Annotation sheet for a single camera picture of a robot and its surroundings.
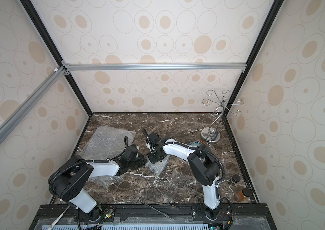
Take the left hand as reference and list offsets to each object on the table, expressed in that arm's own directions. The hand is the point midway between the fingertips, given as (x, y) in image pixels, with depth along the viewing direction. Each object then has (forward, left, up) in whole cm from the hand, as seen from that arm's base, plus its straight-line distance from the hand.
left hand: (151, 160), depth 91 cm
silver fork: (-35, +46, -1) cm, 58 cm away
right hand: (+1, -4, 0) cm, 4 cm away
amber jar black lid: (-21, -48, +6) cm, 53 cm away
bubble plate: (-5, -5, +2) cm, 7 cm away
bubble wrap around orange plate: (+13, +35, -2) cm, 38 cm away
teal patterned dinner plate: (+13, -30, -1) cm, 33 cm away
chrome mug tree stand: (+21, -43, 0) cm, 48 cm away
